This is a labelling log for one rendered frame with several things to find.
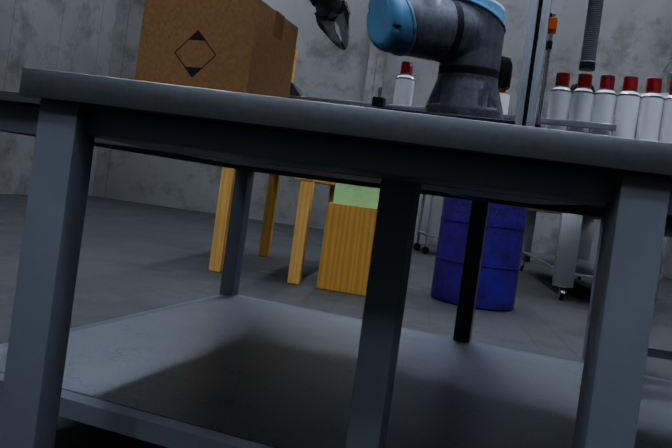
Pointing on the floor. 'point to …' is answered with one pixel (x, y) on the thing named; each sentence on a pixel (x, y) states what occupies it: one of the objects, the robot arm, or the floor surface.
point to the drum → (498, 265)
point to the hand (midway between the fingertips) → (342, 44)
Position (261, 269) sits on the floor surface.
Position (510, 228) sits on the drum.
